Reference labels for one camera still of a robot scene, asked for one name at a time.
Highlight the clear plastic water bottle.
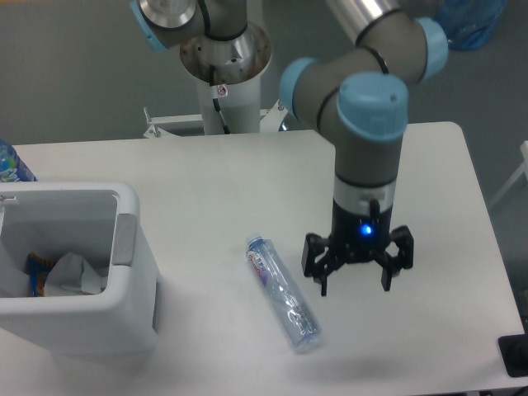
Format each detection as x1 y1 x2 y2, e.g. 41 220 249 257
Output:
246 233 322 354

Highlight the black device at table corner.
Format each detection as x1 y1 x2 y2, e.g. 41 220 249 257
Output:
497 334 527 378

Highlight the white frame at right edge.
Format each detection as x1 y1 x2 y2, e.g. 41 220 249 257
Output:
488 140 527 212

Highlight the white trash can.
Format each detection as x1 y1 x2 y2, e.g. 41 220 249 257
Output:
1 181 162 354

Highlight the white tissue wrapper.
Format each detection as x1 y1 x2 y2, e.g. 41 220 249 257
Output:
44 252 108 297

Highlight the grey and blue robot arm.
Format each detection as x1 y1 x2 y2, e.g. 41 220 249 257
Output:
130 1 448 290

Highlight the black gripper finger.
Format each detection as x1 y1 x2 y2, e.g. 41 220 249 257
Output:
371 225 414 292
302 233 351 296

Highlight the orange blue snack wrapper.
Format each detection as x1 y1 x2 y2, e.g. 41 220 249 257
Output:
26 252 57 297

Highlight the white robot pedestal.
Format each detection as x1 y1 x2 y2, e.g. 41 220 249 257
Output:
144 22 288 138

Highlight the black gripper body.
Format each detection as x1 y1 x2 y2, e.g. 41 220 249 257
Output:
329 201 393 264

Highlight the black cable on pedestal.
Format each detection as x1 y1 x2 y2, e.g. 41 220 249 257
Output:
208 64 231 134

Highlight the blue labelled bottle at edge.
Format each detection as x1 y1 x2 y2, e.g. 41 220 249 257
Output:
1 139 38 182

